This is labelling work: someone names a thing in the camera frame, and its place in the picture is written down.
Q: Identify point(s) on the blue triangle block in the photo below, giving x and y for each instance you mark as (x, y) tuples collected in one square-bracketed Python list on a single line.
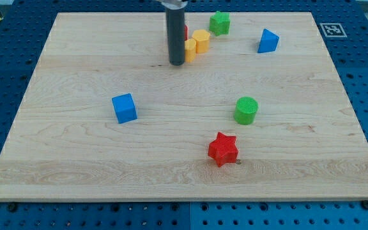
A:
[(268, 42)]

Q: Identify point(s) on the yellow hexagon block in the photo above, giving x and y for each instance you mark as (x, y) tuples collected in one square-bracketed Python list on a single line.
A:
[(202, 39)]

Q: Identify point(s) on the green cylinder block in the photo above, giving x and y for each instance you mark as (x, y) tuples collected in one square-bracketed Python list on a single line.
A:
[(245, 110)]

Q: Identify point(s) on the yellow heart block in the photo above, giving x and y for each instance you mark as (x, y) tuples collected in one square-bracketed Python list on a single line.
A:
[(190, 50)]

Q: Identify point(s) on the red star block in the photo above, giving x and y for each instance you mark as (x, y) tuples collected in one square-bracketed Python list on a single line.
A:
[(223, 149)]

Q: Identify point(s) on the green star block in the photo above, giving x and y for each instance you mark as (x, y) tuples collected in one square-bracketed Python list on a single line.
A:
[(220, 23)]

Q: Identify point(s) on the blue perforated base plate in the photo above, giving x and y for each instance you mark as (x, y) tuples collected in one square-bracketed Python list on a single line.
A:
[(23, 32)]

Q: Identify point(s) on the wooden board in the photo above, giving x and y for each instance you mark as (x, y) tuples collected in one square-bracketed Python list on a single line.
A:
[(66, 145)]

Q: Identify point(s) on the red block behind pusher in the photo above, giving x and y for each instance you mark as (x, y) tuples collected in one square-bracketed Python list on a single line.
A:
[(185, 32)]

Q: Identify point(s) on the blue cube block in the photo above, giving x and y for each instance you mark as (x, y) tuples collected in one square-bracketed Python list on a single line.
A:
[(124, 108)]

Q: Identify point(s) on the white fiducial marker tag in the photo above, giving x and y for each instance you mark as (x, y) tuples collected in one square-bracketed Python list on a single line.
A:
[(333, 30)]

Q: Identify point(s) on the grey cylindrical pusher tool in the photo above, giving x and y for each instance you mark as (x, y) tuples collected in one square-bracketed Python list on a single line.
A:
[(175, 23)]

